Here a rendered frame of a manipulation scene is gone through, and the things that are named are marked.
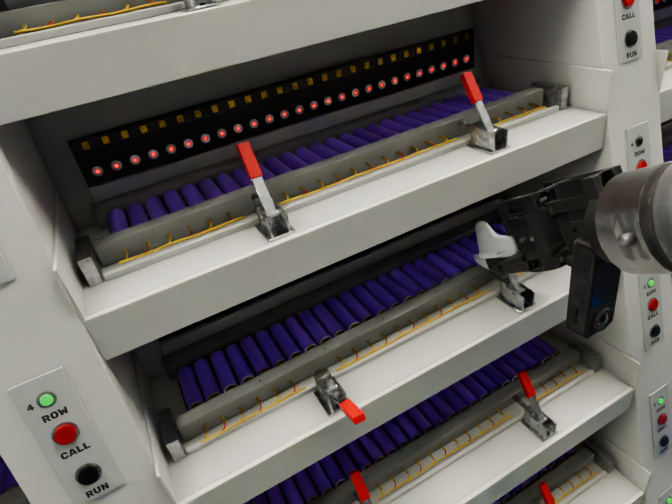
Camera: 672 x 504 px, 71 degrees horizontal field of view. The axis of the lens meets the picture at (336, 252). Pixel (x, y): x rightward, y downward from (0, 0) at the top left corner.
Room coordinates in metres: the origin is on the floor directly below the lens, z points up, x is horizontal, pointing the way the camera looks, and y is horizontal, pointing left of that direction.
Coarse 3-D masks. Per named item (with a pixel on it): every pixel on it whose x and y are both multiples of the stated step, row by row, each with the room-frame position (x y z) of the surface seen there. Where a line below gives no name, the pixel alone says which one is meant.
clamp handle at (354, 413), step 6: (330, 384) 0.43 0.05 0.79; (330, 390) 0.44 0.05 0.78; (336, 390) 0.43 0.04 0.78; (336, 396) 0.42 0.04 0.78; (342, 396) 0.42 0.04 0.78; (336, 402) 0.42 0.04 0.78; (342, 402) 0.40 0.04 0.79; (348, 402) 0.40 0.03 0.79; (342, 408) 0.40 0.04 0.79; (348, 408) 0.39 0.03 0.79; (354, 408) 0.39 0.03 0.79; (348, 414) 0.38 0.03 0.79; (354, 414) 0.38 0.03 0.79; (360, 414) 0.37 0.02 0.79; (354, 420) 0.37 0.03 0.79; (360, 420) 0.37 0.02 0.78
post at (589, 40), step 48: (528, 0) 0.65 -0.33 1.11; (576, 0) 0.59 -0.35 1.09; (480, 48) 0.75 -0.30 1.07; (528, 48) 0.66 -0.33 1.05; (576, 48) 0.60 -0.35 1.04; (624, 96) 0.58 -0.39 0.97; (624, 144) 0.57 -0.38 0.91; (624, 288) 0.57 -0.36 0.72; (624, 336) 0.57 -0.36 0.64; (624, 432) 0.59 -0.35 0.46
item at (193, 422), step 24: (432, 288) 0.56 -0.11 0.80; (456, 288) 0.56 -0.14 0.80; (384, 312) 0.54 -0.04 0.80; (408, 312) 0.53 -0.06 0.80; (336, 336) 0.51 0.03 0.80; (360, 336) 0.51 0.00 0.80; (384, 336) 0.51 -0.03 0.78; (288, 360) 0.49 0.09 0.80; (312, 360) 0.48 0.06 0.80; (336, 360) 0.50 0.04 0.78; (240, 384) 0.47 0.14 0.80; (264, 384) 0.46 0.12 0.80; (288, 384) 0.47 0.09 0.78; (192, 408) 0.45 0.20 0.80; (216, 408) 0.44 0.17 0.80; (240, 408) 0.45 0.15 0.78; (264, 408) 0.45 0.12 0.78; (192, 432) 0.43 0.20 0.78
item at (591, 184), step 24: (552, 192) 0.45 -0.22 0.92; (576, 192) 0.43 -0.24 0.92; (600, 192) 0.39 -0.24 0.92; (504, 216) 0.48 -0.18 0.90; (528, 216) 0.45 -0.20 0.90; (552, 216) 0.44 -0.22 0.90; (576, 216) 0.42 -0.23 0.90; (528, 240) 0.46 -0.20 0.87; (552, 240) 0.43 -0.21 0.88; (552, 264) 0.43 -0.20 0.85
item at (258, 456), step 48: (528, 192) 0.70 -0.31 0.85; (288, 288) 0.60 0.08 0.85; (480, 288) 0.58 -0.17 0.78; (192, 336) 0.55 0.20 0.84; (432, 336) 0.51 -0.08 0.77; (480, 336) 0.49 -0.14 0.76; (528, 336) 0.52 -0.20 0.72; (144, 384) 0.49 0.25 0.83; (384, 384) 0.45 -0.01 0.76; (432, 384) 0.47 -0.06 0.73; (240, 432) 0.43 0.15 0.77; (288, 432) 0.42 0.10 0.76; (336, 432) 0.42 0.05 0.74; (192, 480) 0.39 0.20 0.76; (240, 480) 0.39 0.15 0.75
